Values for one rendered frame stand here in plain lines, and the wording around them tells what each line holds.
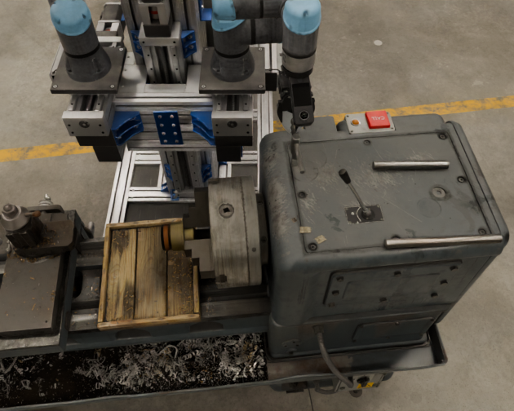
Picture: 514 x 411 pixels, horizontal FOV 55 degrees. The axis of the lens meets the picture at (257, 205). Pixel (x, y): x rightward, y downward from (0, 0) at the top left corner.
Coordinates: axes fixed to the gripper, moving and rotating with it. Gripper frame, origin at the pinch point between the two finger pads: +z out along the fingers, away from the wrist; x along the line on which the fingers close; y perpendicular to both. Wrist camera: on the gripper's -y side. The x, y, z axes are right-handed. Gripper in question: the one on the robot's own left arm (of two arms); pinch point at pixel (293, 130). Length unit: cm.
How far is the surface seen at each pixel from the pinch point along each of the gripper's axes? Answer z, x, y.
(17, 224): 22, 77, -7
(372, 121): 8.7, -24.6, 9.4
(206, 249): 24.8, 25.5, -18.9
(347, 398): 135, -27, -39
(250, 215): 12.3, 12.8, -16.9
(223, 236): 14.4, 20.1, -21.3
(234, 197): 11.6, 16.5, -11.4
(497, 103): 136, -163, 134
